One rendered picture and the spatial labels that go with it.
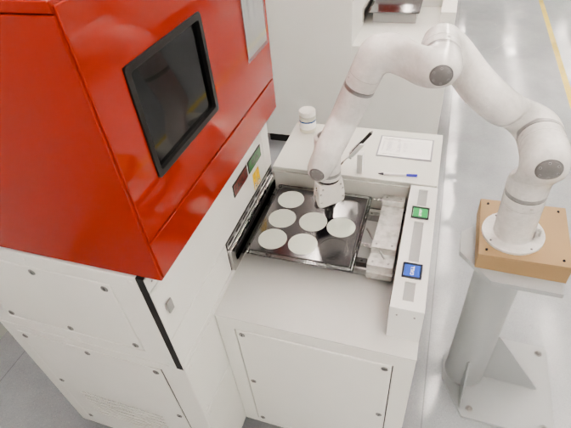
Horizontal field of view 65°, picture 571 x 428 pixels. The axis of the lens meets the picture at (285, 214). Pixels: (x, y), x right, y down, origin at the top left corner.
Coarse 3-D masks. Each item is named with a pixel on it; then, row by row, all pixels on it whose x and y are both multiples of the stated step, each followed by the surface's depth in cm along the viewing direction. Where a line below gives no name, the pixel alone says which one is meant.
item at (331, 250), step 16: (304, 192) 171; (272, 208) 165; (288, 208) 165; (304, 208) 164; (320, 208) 163; (336, 208) 163; (352, 208) 162; (256, 240) 153; (288, 240) 152; (320, 240) 151; (336, 240) 150; (352, 240) 150; (304, 256) 146; (320, 256) 145; (336, 256) 145
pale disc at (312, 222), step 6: (306, 216) 161; (312, 216) 160; (318, 216) 160; (324, 216) 160; (300, 222) 158; (306, 222) 158; (312, 222) 158; (318, 222) 157; (324, 222) 157; (306, 228) 156; (312, 228) 155; (318, 228) 155
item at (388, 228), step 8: (384, 208) 163; (392, 208) 163; (400, 208) 163; (384, 216) 160; (392, 216) 160; (400, 216) 160; (384, 224) 157; (392, 224) 157; (400, 224) 156; (376, 232) 154; (384, 232) 154; (392, 232) 154; (384, 240) 151; (392, 240) 151; (376, 256) 146; (392, 256) 145; (368, 272) 141; (376, 272) 141; (384, 280) 142
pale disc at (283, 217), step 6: (282, 210) 164; (288, 210) 164; (270, 216) 162; (276, 216) 162; (282, 216) 162; (288, 216) 161; (294, 216) 161; (270, 222) 160; (276, 222) 159; (282, 222) 159; (288, 222) 159
